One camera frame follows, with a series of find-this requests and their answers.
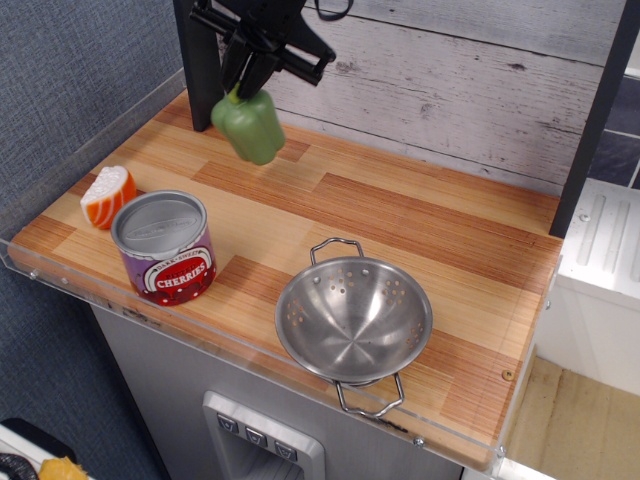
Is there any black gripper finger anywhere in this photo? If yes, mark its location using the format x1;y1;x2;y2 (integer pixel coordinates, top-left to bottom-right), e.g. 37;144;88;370
221;39;252;93
237;52;279;99

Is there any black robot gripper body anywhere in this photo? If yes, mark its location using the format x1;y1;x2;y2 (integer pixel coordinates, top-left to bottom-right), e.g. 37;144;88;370
190;1;336;86

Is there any green toy bell pepper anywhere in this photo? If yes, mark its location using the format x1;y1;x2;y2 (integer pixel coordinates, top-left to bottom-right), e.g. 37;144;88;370
210;83;286;165

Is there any orange white food wedge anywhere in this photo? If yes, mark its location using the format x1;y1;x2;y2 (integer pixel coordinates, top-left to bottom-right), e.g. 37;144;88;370
80;165;137;230

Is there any toy cherries can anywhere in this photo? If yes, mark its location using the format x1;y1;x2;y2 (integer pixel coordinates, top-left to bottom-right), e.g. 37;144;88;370
111;190;217;307

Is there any grey toy fridge cabinet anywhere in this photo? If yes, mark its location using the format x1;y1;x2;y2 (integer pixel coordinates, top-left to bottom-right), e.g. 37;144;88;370
93;307;462;479

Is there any silver dispenser panel with buttons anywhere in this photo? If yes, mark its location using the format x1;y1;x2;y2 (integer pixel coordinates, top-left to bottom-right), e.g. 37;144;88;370
202;391;326;479

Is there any white toy sink unit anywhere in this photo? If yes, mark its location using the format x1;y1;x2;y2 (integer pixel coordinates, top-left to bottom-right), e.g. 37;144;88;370
534;180;639;394

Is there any yellow object at corner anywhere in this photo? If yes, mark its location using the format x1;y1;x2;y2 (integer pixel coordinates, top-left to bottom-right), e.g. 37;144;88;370
38;457;89;480

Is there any black left support post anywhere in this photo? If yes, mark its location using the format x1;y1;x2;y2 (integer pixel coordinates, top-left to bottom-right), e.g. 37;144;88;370
173;0;224;132

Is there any black support post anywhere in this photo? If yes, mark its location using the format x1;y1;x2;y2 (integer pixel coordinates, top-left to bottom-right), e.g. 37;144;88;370
549;0;639;239
173;0;224;132

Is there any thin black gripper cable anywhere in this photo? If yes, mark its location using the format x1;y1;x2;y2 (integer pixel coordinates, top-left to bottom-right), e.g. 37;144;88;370
312;0;355;22

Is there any steel colander with handles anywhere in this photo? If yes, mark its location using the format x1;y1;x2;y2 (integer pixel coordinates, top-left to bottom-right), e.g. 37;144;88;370
275;250;434;419

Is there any black right support post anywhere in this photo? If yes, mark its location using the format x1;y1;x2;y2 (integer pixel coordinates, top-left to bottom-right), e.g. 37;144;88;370
549;0;639;239

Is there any black braided cable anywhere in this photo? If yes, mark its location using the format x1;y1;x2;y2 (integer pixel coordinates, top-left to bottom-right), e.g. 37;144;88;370
0;452;41;480

